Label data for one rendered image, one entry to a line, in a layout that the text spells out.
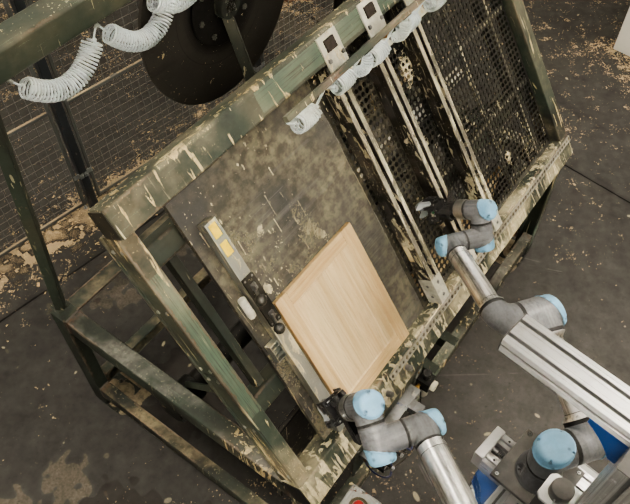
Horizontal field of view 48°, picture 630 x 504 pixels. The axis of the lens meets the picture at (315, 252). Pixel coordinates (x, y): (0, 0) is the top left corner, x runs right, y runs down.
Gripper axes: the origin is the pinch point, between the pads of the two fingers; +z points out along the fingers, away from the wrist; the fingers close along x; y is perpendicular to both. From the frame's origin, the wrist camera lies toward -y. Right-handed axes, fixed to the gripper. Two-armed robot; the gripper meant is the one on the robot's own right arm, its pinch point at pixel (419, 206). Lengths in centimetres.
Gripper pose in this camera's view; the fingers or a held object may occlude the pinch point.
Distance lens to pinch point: 283.9
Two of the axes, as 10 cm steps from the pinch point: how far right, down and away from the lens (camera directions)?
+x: 4.4, 7.8, 4.4
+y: -6.0, 6.2, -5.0
